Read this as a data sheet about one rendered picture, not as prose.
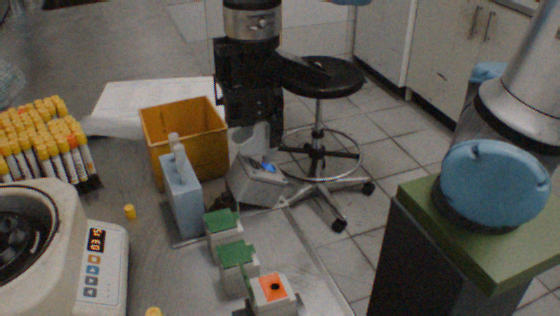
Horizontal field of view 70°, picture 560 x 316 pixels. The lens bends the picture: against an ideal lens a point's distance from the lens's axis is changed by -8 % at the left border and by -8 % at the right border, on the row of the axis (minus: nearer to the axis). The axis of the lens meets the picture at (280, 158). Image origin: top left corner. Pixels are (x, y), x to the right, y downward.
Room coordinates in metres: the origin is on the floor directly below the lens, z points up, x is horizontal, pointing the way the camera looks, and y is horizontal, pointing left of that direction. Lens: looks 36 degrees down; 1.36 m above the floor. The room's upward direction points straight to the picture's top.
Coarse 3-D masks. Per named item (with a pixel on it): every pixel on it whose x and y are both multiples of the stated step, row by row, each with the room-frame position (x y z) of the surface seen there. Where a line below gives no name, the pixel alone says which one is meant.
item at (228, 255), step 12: (240, 240) 0.39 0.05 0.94; (216, 252) 0.38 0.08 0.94; (228, 252) 0.37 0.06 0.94; (240, 252) 0.37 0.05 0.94; (252, 252) 0.37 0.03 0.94; (228, 264) 0.35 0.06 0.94; (252, 264) 0.36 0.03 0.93; (228, 276) 0.35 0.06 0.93; (240, 276) 0.35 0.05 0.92; (252, 276) 0.36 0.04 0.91; (228, 288) 0.35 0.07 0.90; (240, 288) 0.35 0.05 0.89; (228, 300) 0.35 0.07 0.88
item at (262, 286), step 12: (264, 276) 0.33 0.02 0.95; (276, 276) 0.33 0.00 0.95; (252, 288) 0.31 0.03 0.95; (264, 288) 0.31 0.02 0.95; (276, 288) 0.32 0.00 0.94; (288, 288) 0.31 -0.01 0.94; (264, 300) 0.29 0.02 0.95; (276, 300) 0.29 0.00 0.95; (288, 300) 0.30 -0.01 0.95; (264, 312) 0.29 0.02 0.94; (276, 312) 0.29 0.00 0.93; (288, 312) 0.30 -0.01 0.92
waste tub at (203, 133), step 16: (144, 112) 0.69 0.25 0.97; (160, 112) 0.70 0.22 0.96; (176, 112) 0.71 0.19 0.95; (192, 112) 0.72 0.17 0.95; (208, 112) 0.72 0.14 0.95; (144, 128) 0.62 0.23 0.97; (160, 128) 0.69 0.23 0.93; (176, 128) 0.71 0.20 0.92; (192, 128) 0.72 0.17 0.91; (208, 128) 0.73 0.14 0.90; (224, 128) 0.62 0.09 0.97; (160, 144) 0.57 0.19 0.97; (192, 144) 0.59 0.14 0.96; (208, 144) 0.60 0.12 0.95; (224, 144) 0.61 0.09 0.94; (192, 160) 0.59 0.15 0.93; (208, 160) 0.60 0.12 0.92; (224, 160) 0.61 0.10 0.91; (160, 176) 0.57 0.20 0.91; (208, 176) 0.60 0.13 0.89; (160, 192) 0.57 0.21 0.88
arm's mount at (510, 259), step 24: (408, 192) 0.54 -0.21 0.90; (432, 216) 0.48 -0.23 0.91; (552, 216) 0.46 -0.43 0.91; (456, 240) 0.42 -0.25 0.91; (480, 240) 0.42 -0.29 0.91; (504, 240) 0.42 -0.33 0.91; (528, 240) 0.42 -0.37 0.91; (552, 240) 0.41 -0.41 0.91; (480, 264) 0.37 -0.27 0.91; (504, 264) 0.37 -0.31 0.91; (528, 264) 0.37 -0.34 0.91; (552, 264) 0.39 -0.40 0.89; (480, 288) 0.36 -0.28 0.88; (504, 288) 0.35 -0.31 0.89
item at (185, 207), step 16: (160, 160) 0.53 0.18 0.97; (176, 176) 0.49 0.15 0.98; (192, 176) 0.49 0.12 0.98; (176, 192) 0.45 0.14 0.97; (192, 192) 0.46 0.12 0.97; (160, 208) 0.52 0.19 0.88; (176, 208) 0.45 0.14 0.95; (192, 208) 0.45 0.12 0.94; (176, 224) 0.47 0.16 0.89; (192, 224) 0.45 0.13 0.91; (176, 240) 0.45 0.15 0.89; (192, 240) 0.45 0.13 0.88
